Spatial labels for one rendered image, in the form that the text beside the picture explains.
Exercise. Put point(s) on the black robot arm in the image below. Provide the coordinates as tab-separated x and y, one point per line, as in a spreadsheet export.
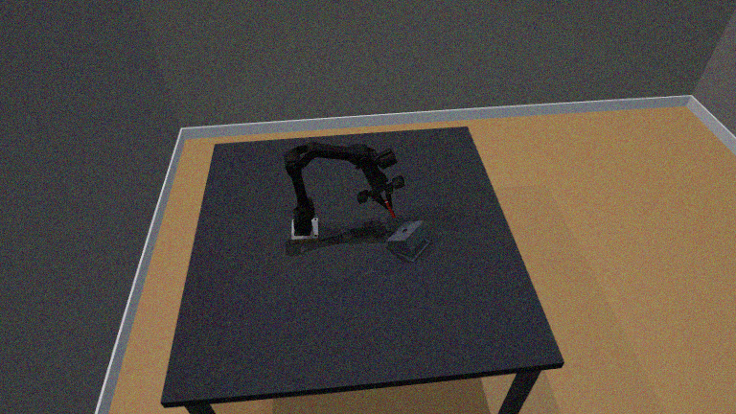
360	155

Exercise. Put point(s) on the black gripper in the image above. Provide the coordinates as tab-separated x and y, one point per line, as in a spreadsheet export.
378	185

